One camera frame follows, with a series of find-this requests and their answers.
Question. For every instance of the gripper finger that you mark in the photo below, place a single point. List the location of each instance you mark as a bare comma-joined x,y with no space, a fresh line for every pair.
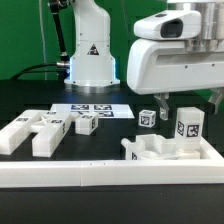
217,96
161,99

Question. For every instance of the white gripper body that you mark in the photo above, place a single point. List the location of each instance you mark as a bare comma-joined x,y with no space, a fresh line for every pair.
165,66

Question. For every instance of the white chair seat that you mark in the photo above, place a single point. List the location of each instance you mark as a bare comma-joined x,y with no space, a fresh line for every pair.
155,147

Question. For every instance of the white marker sheet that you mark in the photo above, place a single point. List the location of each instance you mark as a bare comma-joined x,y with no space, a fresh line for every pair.
113,111

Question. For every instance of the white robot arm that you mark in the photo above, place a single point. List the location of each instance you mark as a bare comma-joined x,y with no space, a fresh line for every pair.
92,67

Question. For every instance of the white chair back frame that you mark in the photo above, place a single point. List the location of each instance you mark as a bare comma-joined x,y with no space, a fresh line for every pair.
49,128

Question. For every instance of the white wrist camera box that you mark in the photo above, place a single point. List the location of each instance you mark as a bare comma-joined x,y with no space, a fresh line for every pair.
169,25

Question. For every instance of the white L-shaped fence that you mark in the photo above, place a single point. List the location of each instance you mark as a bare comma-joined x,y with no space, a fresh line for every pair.
114,172

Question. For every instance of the small white tag cube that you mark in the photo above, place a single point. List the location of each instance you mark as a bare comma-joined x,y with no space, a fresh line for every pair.
147,118

